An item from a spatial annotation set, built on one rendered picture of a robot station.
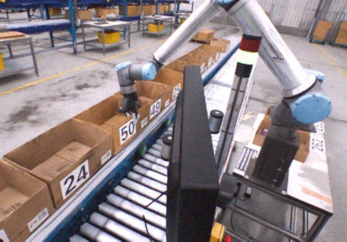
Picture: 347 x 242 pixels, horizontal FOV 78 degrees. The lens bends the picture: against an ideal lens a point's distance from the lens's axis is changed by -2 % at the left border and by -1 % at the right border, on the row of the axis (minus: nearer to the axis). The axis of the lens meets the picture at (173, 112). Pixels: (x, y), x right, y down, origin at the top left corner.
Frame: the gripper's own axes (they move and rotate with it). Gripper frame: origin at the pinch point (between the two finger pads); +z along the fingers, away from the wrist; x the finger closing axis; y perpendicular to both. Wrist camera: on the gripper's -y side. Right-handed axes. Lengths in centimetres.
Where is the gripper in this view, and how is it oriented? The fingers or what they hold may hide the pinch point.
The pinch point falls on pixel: (133, 124)
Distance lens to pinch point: 136.0
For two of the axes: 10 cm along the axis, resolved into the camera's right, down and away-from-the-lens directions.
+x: -9.1, -0.6, 4.1
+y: 4.0, -4.1, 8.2
